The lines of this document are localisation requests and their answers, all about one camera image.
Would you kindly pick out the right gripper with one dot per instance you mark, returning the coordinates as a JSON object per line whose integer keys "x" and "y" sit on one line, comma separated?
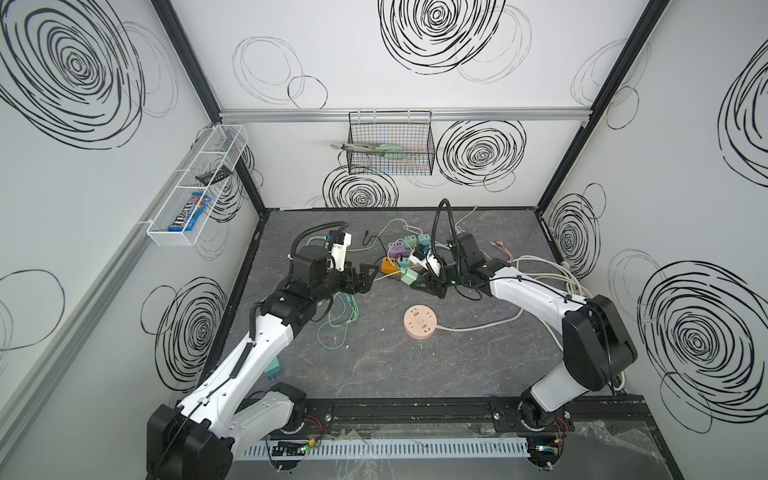
{"x": 438, "y": 282}

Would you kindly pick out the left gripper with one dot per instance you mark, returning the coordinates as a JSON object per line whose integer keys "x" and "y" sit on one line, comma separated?
{"x": 357, "y": 279}

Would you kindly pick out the orange power strip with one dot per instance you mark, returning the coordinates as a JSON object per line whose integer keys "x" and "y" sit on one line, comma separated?
{"x": 390, "y": 267}

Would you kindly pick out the round pink power strip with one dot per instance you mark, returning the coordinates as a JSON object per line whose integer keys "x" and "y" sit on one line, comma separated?
{"x": 420, "y": 322}

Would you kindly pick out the purple power strip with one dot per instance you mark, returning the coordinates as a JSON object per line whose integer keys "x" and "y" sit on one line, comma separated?
{"x": 399, "y": 249}

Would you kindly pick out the teal charger plug front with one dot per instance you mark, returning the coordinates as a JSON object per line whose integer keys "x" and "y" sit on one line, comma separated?
{"x": 273, "y": 370}

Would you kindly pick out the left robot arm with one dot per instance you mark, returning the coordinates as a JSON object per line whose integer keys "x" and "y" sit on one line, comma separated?
{"x": 200, "y": 437}

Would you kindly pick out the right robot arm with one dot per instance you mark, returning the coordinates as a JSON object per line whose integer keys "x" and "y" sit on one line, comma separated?
{"x": 596, "y": 346}

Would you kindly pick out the green tongs in basket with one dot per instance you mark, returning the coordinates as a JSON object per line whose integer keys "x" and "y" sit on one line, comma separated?
{"x": 387, "y": 151}

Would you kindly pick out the black remote control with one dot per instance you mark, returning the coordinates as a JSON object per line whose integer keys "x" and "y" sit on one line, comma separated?
{"x": 214, "y": 176}

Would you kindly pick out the blue candy packet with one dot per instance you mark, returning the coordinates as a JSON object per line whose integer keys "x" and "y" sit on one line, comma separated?
{"x": 195, "y": 205}

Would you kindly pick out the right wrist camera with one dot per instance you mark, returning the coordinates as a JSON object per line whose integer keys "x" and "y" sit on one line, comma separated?
{"x": 425, "y": 262}

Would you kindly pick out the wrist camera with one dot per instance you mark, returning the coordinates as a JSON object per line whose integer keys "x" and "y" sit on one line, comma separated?
{"x": 338, "y": 242}
{"x": 425, "y": 262}

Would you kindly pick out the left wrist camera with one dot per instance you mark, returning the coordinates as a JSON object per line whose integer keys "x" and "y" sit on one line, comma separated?
{"x": 338, "y": 242}

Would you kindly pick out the black wire basket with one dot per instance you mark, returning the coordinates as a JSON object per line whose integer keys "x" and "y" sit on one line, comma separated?
{"x": 391, "y": 142}

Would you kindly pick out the grey slotted cable duct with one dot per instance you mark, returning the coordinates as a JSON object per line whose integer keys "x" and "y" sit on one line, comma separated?
{"x": 409, "y": 449}

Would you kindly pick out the white wire shelf basket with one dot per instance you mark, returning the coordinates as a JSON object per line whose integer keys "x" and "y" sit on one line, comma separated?
{"x": 215, "y": 146}

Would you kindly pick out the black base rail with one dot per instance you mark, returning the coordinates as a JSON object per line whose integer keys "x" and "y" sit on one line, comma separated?
{"x": 408, "y": 414}

